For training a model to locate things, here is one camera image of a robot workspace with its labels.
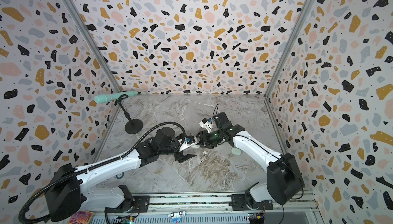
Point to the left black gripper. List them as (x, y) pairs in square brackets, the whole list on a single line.
[(186, 157)]

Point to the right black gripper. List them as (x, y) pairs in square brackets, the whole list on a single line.
[(202, 138)]

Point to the mint green charging case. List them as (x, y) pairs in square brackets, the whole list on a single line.
[(236, 151)]

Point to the white charging case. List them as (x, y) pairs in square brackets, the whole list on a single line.
[(195, 146)]

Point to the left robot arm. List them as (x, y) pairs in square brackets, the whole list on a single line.
[(72, 189)]

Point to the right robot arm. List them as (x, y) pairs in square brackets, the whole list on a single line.
[(283, 176)]

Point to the black microphone stand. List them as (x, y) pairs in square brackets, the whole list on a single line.
[(133, 126)]

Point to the small toy car sticker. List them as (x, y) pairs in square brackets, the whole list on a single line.
[(176, 217)]

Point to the colourful card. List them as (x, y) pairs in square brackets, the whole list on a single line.
[(81, 217)]

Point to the left corner aluminium profile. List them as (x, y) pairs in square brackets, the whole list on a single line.
[(74, 13)]

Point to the corner aluminium profile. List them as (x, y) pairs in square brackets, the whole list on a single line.
[(290, 43), (74, 13)]

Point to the right corner aluminium profile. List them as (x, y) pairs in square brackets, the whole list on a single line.
[(290, 43)]

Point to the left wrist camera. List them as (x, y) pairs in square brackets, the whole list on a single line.
[(188, 142)]

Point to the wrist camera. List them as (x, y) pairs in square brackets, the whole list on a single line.
[(188, 142), (208, 124)]

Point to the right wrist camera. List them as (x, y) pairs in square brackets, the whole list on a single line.
[(208, 124)]

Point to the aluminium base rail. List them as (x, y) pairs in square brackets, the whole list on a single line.
[(214, 208)]

